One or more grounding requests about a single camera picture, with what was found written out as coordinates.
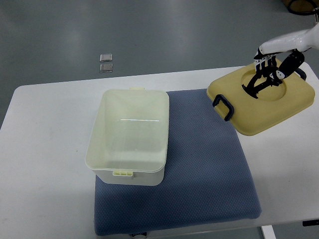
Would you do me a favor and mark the blue grey cushion mat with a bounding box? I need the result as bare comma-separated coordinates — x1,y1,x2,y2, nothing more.
94,89,262,236

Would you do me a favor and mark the white table leg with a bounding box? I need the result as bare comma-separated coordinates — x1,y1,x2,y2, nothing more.
261,225,276,239

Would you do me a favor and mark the black white robotic hand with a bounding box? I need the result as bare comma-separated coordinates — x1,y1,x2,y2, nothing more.
247,24,319,93

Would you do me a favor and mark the black table bracket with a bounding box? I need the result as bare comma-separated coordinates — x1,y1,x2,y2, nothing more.
302,219,319,227

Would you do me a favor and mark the upper metal floor plate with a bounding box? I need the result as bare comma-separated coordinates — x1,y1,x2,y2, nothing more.
99,53,113,62

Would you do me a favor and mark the cardboard box corner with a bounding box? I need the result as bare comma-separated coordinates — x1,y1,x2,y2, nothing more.
282,0,319,15

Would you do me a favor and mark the white storage box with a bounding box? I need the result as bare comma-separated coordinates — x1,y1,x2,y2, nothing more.
85,89,169,186

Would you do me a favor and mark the yellow box lid black handle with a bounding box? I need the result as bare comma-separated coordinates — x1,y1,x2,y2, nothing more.
206,64,315,136

